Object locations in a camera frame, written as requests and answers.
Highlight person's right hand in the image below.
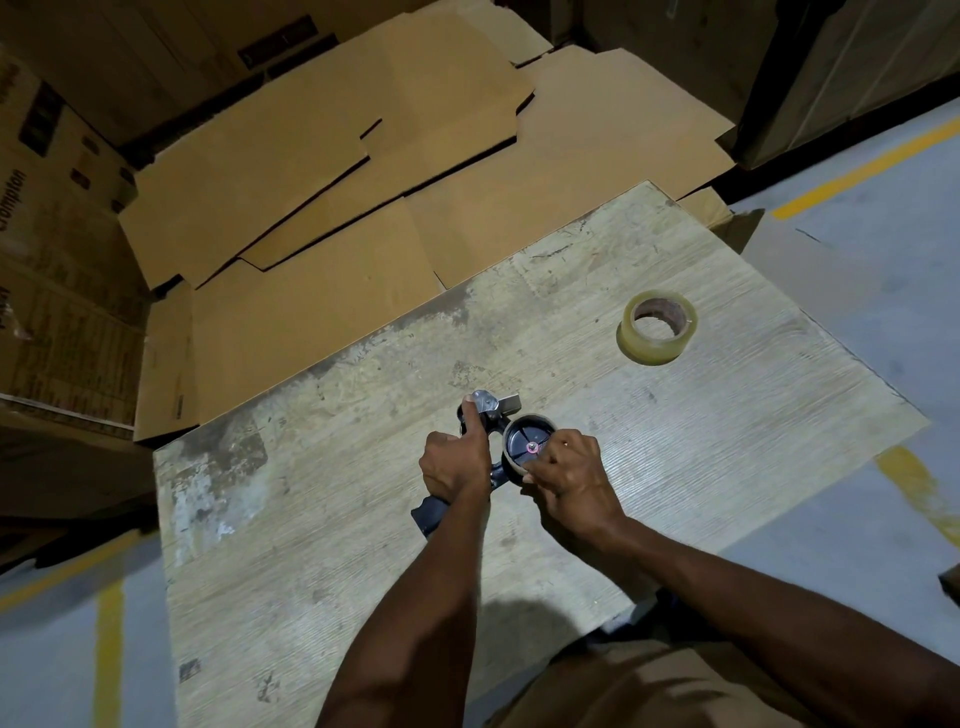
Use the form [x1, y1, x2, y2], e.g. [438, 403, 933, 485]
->
[521, 428, 630, 556]

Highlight person's left hand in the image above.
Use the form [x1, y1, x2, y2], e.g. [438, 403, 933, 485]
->
[418, 397, 495, 505]

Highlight grey tape core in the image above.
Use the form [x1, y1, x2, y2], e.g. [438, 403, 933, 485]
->
[500, 413, 560, 485]

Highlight black handheld tape dispenser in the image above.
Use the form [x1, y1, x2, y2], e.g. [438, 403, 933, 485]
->
[410, 388, 560, 540]

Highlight clear tape roll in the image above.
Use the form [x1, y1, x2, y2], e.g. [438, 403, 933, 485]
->
[616, 289, 700, 367]

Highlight person's left forearm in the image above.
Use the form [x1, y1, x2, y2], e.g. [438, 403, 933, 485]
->
[314, 487, 493, 728]

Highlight person's right forearm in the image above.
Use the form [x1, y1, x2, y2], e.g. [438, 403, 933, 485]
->
[584, 517, 960, 728]

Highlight person's blue trousers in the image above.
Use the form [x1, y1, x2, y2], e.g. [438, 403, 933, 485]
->
[592, 588, 721, 646]

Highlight person's tan shirt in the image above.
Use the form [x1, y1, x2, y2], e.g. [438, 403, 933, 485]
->
[487, 637, 826, 728]

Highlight large flat cardboard sheet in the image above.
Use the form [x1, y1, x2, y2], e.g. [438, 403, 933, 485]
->
[133, 44, 738, 444]

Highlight flat brown cardboard sheet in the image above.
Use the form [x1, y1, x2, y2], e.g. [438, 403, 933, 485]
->
[118, 0, 555, 290]
[239, 89, 538, 273]

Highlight small cardboard flap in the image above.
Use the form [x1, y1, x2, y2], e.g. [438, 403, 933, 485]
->
[678, 185, 766, 255]

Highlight dark cardboard box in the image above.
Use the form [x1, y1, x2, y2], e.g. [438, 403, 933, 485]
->
[0, 397, 159, 526]

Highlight printed brown cardboard box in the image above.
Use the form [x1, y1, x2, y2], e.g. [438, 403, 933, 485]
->
[0, 247, 151, 429]
[0, 44, 140, 249]

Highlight large cardboard box black label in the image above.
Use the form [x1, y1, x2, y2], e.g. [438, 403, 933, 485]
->
[0, 0, 421, 148]

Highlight strapped cardboard box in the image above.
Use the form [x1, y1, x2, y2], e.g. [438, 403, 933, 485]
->
[738, 0, 960, 170]

